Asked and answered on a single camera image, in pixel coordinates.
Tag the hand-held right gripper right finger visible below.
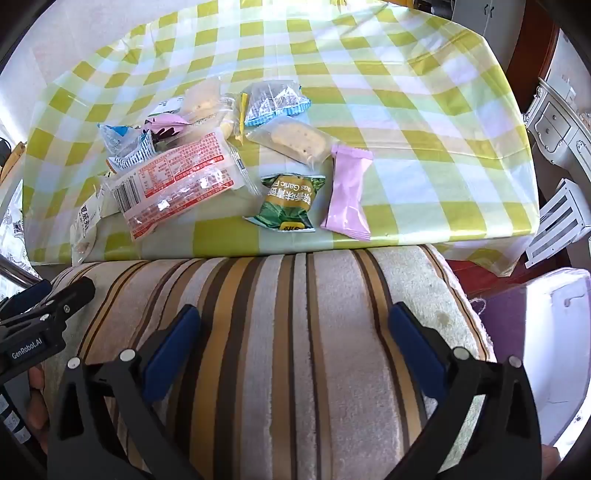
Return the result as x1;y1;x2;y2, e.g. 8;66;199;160
383;302;546;480

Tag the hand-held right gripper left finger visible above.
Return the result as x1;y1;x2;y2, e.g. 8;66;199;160
46;305;201;480

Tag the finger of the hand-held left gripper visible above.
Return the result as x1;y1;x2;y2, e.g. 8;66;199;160
0;279;54;324
44;277;96;326

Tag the white and purple storage box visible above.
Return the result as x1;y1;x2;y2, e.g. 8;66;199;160
480;268;591;450

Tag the small pink printed snack packet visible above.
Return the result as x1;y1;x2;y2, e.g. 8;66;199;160
144;113;190;139

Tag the clear cake slice packet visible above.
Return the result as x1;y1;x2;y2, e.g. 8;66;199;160
246;115;340;166

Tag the person's left hand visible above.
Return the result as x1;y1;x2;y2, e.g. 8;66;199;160
27;367;49;455

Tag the chrome metal rod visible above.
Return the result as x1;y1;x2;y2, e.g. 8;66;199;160
0;256;43;288

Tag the striped chair cushion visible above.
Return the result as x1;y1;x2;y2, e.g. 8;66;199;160
44;244;497;480

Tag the blue and white snack packet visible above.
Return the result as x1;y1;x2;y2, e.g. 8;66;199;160
97;122;155;174

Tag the large red-printed clear packet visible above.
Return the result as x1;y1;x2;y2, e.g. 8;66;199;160
102;130;259;243

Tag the large pink snack packet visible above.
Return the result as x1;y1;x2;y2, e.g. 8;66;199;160
321;143;375;241

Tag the green pea snack packet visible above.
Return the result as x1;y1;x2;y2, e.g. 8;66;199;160
243;173;326;234

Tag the white slatted stool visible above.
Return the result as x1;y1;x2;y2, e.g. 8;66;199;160
524;178;591;271

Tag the clear yellow cake packet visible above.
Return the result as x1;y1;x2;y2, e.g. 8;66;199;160
203;95;245;139

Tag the clear bread packet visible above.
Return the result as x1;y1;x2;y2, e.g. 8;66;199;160
178;76;222;125

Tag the green checkered tablecloth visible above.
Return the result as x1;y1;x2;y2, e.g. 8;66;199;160
21;0;541;278

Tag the yellow stick snack packet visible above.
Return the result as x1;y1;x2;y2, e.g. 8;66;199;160
233;92;249;146

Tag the white ornate dresser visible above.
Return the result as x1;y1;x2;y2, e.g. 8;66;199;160
522;76;591;169

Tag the clear blue-edged snack packet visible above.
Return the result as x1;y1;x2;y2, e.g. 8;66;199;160
241;79;311;127

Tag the white cabinet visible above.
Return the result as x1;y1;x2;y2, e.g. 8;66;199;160
452;0;527;40

